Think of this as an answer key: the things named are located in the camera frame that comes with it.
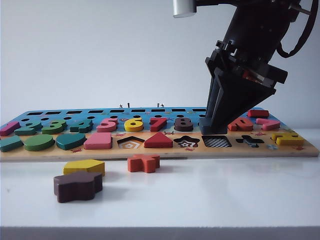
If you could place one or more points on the brown digit eight piece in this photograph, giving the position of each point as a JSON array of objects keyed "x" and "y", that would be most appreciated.
[{"x": 183, "y": 127}]

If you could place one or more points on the green digit three piece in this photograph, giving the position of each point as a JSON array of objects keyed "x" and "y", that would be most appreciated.
[{"x": 53, "y": 128}]

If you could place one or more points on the red triangle block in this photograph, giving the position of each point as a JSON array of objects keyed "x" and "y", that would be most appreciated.
[{"x": 158, "y": 142}]

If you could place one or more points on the colourful wooden puzzle board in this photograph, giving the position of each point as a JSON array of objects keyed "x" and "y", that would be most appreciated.
[{"x": 160, "y": 152}]

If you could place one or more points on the brown star block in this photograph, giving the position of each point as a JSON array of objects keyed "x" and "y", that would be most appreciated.
[{"x": 77, "y": 187}]

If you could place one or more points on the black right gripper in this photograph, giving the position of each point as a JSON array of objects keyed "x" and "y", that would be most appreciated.
[{"x": 252, "y": 66}]

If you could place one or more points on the teal rectangle block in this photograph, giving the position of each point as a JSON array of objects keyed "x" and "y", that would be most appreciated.
[{"x": 10, "y": 144}]

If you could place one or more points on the dark blue square block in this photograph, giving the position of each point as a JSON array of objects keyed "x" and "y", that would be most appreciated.
[{"x": 207, "y": 128}]

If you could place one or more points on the orange digit ten piece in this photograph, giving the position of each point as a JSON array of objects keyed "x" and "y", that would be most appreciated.
[{"x": 241, "y": 125}]

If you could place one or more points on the teal digit four piece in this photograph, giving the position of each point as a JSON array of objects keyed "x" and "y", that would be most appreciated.
[{"x": 81, "y": 128}]

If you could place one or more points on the pink math sign piece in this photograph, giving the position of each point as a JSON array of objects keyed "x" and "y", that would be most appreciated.
[{"x": 268, "y": 125}]

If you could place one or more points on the red minus sign piece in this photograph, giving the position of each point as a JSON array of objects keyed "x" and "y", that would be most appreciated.
[{"x": 258, "y": 114}]

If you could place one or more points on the green oval block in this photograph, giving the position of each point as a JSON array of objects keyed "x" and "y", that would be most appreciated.
[{"x": 38, "y": 143}]

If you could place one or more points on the yellow pentagon block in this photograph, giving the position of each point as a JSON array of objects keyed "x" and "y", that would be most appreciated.
[{"x": 82, "y": 165}]

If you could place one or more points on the silver metal cylinder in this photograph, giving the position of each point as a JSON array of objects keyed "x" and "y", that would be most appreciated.
[{"x": 183, "y": 7}]

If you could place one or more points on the teal rounded block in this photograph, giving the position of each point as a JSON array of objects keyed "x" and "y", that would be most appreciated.
[{"x": 70, "y": 142}]

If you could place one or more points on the yellow math sign piece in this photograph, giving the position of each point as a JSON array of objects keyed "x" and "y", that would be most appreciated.
[{"x": 287, "y": 140}]

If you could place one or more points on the orange cross block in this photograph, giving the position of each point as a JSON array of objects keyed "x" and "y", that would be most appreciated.
[{"x": 142, "y": 163}]

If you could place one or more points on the pink digit one piece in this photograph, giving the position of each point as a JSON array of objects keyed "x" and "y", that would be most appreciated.
[{"x": 8, "y": 129}]

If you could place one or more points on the pink digit five piece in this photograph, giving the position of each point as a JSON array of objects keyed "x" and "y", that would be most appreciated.
[{"x": 106, "y": 127}]

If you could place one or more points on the yellow digit six piece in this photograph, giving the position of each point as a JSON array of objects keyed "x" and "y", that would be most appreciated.
[{"x": 133, "y": 127}]

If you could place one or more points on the red digit seven piece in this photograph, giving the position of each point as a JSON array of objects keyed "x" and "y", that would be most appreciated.
[{"x": 158, "y": 126}]

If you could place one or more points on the green digit two piece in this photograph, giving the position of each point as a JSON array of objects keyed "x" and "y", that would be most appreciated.
[{"x": 30, "y": 129}]

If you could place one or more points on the pink trapezoid block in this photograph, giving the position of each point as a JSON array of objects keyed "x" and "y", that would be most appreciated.
[{"x": 98, "y": 142}]

